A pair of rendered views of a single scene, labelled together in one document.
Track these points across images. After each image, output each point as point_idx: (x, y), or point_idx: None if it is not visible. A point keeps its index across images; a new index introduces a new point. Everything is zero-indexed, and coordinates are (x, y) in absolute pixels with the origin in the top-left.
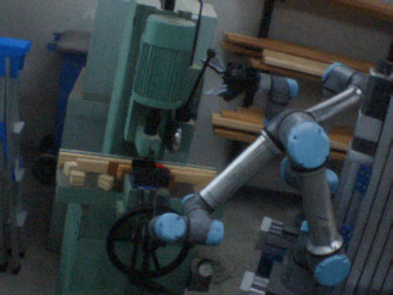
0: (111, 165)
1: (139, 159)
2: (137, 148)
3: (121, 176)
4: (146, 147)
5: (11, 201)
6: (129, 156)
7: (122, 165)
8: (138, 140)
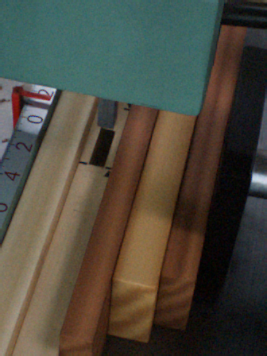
0: (98, 334)
1: (36, 122)
2: (97, 87)
3: (182, 311)
4: (219, 23)
5: None
6: (1, 168)
7: (141, 262)
8: (52, 32)
